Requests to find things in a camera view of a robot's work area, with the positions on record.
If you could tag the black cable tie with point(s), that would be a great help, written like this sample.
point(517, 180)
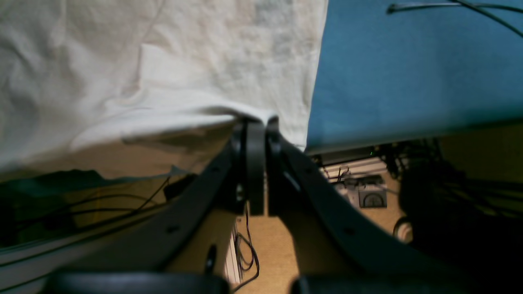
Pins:
point(409, 6)
point(489, 15)

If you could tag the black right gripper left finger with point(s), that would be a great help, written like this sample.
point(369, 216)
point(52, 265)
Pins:
point(182, 249)

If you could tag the beige T-shirt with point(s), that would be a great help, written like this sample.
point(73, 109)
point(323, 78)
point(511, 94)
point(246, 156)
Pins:
point(134, 88)

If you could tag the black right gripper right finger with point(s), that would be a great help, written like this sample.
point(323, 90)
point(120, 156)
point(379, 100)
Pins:
point(338, 250)

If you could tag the blue table cloth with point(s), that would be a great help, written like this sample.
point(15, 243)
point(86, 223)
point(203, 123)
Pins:
point(426, 72)

